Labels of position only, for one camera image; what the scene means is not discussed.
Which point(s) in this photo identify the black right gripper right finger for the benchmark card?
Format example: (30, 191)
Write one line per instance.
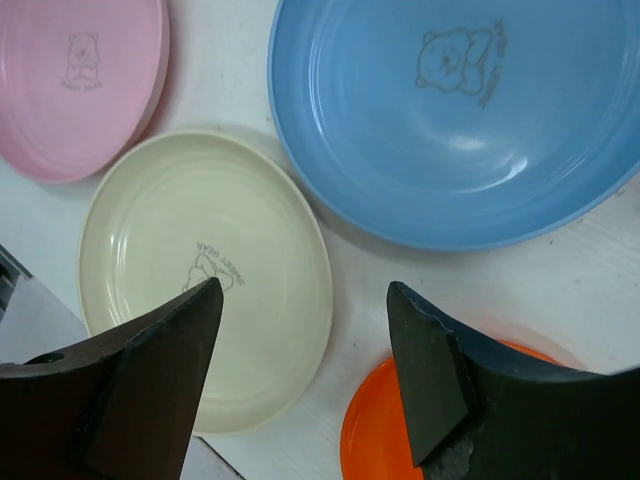
(477, 409)

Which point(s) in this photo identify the orange round plate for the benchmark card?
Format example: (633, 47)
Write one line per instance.
(374, 443)

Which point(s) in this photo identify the pink round plate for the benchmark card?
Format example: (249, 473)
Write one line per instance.
(80, 82)

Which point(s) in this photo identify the blue round plate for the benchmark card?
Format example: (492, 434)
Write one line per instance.
(457, 125)

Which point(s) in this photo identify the cream round plate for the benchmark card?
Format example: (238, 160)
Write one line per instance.
(182, 208)

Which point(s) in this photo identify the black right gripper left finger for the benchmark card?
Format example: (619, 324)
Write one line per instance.
(119, 405)

